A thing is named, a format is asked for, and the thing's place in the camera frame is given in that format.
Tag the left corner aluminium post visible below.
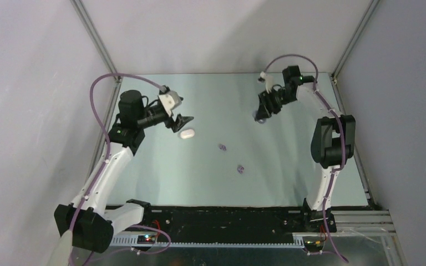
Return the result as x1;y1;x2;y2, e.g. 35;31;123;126
70;0;117;73

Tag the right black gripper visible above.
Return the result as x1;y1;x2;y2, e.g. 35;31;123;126
254;88;295;121

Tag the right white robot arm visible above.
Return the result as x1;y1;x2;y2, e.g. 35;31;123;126
254;65;356;232

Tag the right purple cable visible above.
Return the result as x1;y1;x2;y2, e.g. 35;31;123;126
262;54;349;265

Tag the white earbud charging case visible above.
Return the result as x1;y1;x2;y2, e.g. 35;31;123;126
179;129;196;140

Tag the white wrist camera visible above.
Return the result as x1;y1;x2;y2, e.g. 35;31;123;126
158;90;184;116
258;71;274;94

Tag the blue round disc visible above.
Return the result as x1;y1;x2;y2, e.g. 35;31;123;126
253;110;269;124

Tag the right corner aluminium post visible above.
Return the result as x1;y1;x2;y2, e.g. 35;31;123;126
331;0;381;84

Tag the corner aluminium post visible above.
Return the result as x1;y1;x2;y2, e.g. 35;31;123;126
331;0;381;84
70;0;117;73

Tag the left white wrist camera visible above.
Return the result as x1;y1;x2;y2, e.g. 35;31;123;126
158;90;184;116

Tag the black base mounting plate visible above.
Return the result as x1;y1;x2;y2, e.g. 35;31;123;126
140;206;337;245

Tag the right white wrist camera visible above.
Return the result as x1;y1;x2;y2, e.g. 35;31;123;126
258;71;274;94

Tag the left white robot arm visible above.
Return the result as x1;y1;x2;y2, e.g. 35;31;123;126
54;90;193;253

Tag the aluminium frame rail front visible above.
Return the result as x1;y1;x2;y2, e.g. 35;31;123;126
62;209;398;250

